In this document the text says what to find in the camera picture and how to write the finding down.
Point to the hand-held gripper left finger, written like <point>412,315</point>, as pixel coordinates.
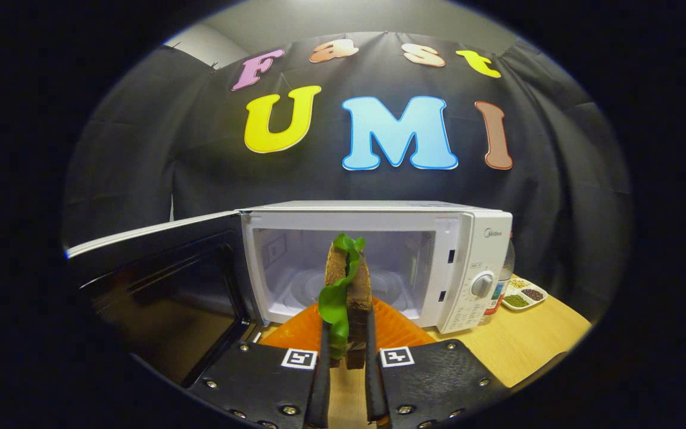
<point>323,381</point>

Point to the divided condiment dish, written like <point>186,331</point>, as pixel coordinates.
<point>524,295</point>

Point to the brown bread lettuce sandwich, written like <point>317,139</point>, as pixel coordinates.
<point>355,298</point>

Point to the plastic bottle with red label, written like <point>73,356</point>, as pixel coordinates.
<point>505,280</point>

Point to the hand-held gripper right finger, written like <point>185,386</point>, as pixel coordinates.
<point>373,387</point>

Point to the white microwave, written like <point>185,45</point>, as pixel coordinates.
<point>456,268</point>

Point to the black backdrop cloth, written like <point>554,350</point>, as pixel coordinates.
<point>140,149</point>

